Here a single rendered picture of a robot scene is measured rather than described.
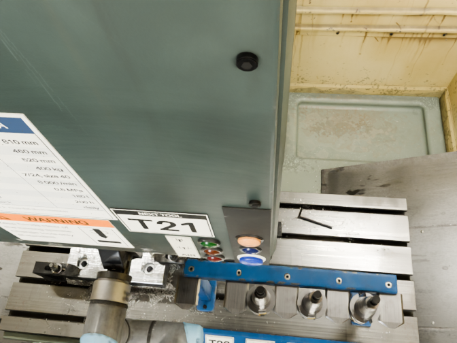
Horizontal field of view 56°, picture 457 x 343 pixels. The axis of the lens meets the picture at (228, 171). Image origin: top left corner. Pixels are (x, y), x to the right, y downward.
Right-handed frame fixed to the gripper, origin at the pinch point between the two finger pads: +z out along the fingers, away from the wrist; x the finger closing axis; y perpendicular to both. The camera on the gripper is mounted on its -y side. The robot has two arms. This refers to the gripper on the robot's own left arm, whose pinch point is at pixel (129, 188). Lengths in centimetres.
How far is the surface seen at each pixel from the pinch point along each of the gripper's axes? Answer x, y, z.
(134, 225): 17.0, -41.3, -21.4
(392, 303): 58, 12, -18
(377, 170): 69, 62, 39
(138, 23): 25, -71, -21
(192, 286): 14.9, 11.7, -18.1
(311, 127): 46, 76, 65
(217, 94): 29, -65, -21
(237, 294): 25.0, 11.7, -18.9
